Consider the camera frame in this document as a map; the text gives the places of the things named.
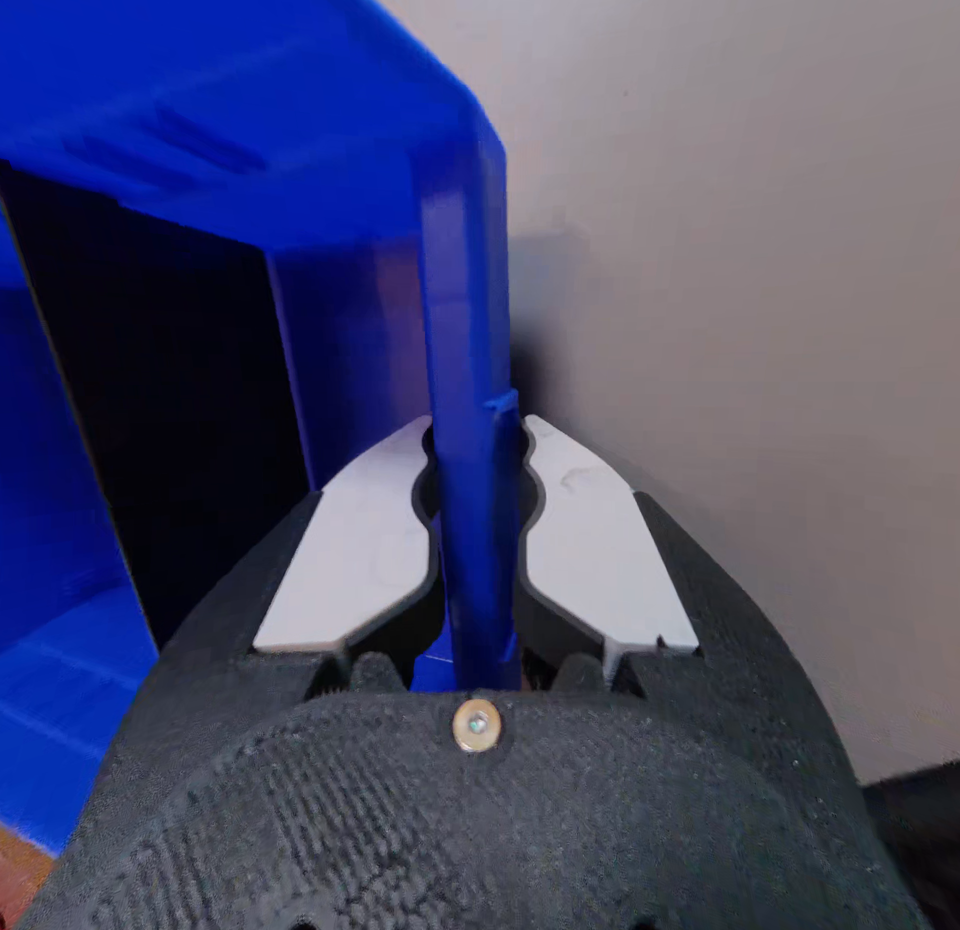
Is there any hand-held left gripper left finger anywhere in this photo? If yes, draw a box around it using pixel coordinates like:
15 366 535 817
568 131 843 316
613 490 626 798
252 414 451 657

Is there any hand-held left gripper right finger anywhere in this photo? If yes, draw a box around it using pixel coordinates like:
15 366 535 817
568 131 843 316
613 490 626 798
514 414 700 661

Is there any blue plastic bin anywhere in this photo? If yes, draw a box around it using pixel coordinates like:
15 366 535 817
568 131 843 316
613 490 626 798
0 0 522 856

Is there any black bin divider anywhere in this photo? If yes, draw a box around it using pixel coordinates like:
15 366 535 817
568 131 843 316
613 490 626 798
0 161 320 650

